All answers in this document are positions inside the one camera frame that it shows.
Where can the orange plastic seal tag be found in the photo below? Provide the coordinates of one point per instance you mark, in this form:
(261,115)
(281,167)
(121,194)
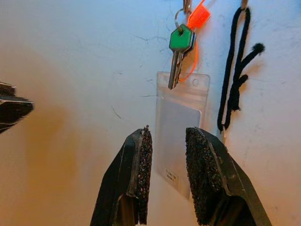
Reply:
(198,16)

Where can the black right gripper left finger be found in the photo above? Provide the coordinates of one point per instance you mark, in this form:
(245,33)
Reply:
(122,176)

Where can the clear plastic badge holder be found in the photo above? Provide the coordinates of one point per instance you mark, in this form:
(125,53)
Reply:
(178,117)

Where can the dark-headed key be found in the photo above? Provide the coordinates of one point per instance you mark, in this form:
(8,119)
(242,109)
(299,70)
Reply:
(193,42)

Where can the green-headed key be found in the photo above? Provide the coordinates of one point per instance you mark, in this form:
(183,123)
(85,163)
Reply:
(178,42)

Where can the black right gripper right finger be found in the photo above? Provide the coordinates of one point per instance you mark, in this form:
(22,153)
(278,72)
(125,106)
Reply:
(211,176)

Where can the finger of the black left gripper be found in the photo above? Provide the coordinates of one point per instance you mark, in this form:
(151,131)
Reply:
(14,110)
(7,89)

